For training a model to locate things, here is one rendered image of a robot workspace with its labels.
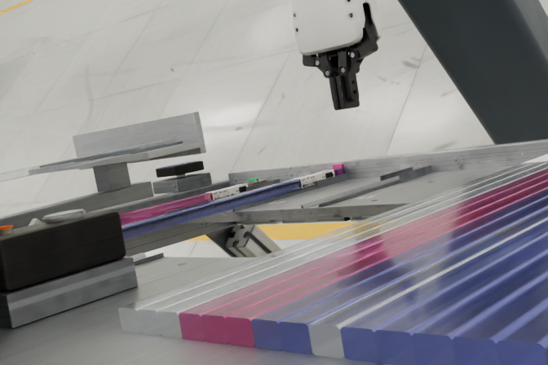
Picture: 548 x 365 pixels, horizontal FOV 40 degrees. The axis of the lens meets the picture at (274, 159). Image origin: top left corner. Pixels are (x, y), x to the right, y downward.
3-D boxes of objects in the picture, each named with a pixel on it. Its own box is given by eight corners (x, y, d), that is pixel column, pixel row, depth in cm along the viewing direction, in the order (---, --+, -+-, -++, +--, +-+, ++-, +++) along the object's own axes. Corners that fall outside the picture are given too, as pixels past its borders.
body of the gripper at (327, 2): (376, -53, 89) (391, 41, 89) (311, -31, 96) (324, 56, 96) (338, -57, 83) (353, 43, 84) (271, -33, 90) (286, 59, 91)
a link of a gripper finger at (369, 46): (391, 28, 85) (366, 67, 88) (347, -11, 88) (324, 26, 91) (385, 28, 84) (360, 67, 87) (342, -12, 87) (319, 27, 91)
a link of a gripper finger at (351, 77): (368, 48, 89) (377, 103, 89) (346, 53, 91) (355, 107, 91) (352, 49, 87) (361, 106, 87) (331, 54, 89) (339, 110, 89)
